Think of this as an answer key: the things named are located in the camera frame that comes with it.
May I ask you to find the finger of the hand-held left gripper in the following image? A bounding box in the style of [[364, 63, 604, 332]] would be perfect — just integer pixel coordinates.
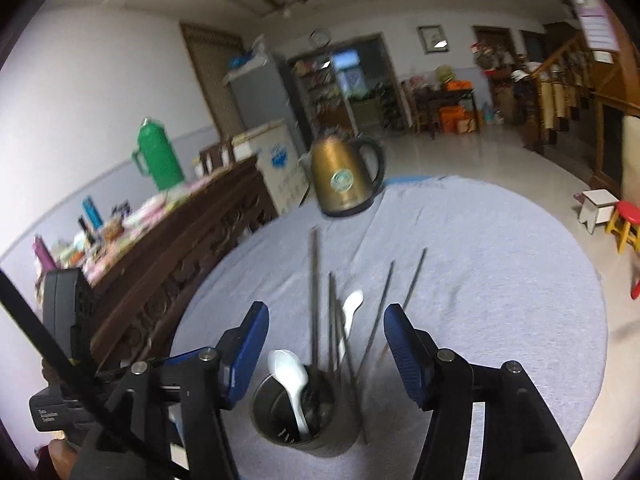
[[161, 350, 207, 369]]

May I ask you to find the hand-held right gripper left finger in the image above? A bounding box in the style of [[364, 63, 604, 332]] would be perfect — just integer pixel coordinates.
[[75, 301, 271, 480]]

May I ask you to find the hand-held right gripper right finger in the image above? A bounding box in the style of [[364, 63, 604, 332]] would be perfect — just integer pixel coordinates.
[[383, 303, 583, 480]]

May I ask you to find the steel utensil cup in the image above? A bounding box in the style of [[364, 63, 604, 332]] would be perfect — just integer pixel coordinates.
[[249, 364, 362, 459]]

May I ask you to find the person's left hand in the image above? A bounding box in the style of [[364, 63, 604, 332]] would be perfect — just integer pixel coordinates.
[[36, 439, 77, 480]]

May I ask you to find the white plastic spoon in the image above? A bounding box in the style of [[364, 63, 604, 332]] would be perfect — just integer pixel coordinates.
[[267, 349, 312, 444], [338, 290, 364, 361]]

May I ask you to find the pink bottle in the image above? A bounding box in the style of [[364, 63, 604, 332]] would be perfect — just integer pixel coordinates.
[[32, 236, 57, 272]]

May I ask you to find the carved wooden sideboard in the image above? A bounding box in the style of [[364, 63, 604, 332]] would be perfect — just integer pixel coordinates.
[[86, 156, 279, 372]]

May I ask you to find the blue bottle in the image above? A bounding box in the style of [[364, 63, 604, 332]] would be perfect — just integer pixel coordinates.
[[82, 196, 104, 229]]

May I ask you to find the pile of snack packets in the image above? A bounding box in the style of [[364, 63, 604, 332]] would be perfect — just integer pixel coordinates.
[[52, 180, 221, 281]]

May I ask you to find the green thermos flask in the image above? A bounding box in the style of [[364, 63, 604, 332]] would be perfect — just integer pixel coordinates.
[[131, 117, 187, 192]]

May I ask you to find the white chest freezer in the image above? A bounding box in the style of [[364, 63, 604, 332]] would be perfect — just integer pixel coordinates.
[[232, 119, 312, 216]]

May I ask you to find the wooden chair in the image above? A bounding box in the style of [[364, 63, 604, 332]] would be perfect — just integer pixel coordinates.
[[199, 139, 237, 177]]

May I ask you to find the gold electric kettle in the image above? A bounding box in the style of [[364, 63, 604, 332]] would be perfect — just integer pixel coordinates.
[[299, 132, 387, 218]]

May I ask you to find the orange box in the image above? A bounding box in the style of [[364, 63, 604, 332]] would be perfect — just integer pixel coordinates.
[[439, 106, 476, 134]]

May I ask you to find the small white stool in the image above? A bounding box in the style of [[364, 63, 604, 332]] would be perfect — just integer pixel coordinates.
[[579, 189, 620, 235]]

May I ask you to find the grey refrigerator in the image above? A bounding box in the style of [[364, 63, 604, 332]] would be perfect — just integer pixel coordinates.
[[224, 54, 302, 137]]

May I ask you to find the dark side table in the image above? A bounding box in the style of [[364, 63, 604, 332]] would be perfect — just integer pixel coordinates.
[[413, 87, 477, 138]]

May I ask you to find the stocked goods shelf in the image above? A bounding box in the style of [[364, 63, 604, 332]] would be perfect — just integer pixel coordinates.
[[294, 57, 352, 132]]

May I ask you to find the red and yellow stool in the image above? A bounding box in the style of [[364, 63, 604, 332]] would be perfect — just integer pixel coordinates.
[[605, 200, 640, 254]]

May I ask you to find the brown wooden door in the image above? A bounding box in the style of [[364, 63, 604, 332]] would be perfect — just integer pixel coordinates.
[[179, 22, 247, 142]]

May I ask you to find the wooden stair railing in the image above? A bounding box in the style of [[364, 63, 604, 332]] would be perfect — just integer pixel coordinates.
[[524, 30, 640, 188]]

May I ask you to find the black cable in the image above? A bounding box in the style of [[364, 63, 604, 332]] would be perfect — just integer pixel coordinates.
[[0, 269, 187, 480]]

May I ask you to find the framed wall picture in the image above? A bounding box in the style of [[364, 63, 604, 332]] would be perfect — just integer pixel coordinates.
[[417, 24, 449, 55]]

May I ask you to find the wall poster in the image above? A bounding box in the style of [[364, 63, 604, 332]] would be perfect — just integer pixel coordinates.
[[559, 0, 622, 52]]

